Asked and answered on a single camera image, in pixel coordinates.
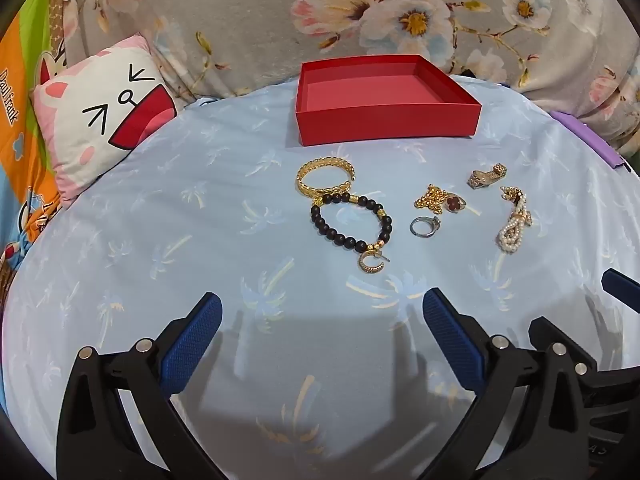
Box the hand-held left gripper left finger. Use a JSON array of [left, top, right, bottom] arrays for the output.
[[56, 292, 223, 480]]

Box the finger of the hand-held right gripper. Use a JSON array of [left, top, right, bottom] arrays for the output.
[[601, 268, 640, 312], [527, 316, 601, 376]]

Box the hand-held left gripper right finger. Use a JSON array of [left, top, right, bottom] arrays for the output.
[[422, 288, 596, 480]]

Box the gold hoop earring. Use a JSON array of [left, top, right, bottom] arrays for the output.
[[357, 251, 391, 275]]

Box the pearl bracelet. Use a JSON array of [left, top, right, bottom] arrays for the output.
[[496, 186, 534, 255]]

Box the gold chain necklace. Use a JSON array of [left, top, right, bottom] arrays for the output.
[[414, 185, 451, 211]]

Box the black bead bracelet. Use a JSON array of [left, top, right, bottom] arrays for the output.
[[310, 191, 393, 256]]

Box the gold braided bangle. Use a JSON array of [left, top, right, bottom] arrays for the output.
[[296, 157, 357, 200]]

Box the red cardboard box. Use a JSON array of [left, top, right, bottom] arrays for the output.
[[294, 54, 483, 147]]

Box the light blue palm print sheet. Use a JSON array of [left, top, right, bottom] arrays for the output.
[[0, 75, 640, 480]]

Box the purple strip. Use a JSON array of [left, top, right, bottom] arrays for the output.
[[550, 110, 628, 171]]

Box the white cartoon face pillow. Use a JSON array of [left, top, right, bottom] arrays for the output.
[[32, 34, 180, 209]]

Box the colourful cartoon blanket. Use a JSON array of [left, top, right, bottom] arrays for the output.
[[0, 0, 71, 311]]

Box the grey floral blanket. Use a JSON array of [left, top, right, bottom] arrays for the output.
[[47, 0, 640, 161]]

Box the silver ring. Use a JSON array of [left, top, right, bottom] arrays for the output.
[[410, 216, 443, 237]]

